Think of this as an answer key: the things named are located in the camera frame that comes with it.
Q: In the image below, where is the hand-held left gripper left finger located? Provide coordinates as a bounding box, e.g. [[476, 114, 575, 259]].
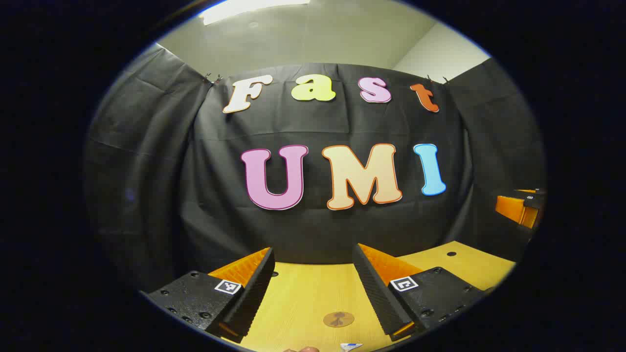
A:
[[146, 247, 276, 343]]

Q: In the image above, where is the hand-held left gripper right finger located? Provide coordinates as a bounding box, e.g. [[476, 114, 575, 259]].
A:
[[352, 243, 486, 342]]

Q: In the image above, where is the round brown coaster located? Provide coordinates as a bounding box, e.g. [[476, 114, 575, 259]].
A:
[[323, 311, 355, 328]]

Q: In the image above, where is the wooden desktop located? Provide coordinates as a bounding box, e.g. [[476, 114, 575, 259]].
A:
[[210, 241, 516, 352]]

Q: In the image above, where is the black backdrop cloth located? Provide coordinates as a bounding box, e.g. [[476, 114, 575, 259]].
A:
[[83, 43, 546, 294]]

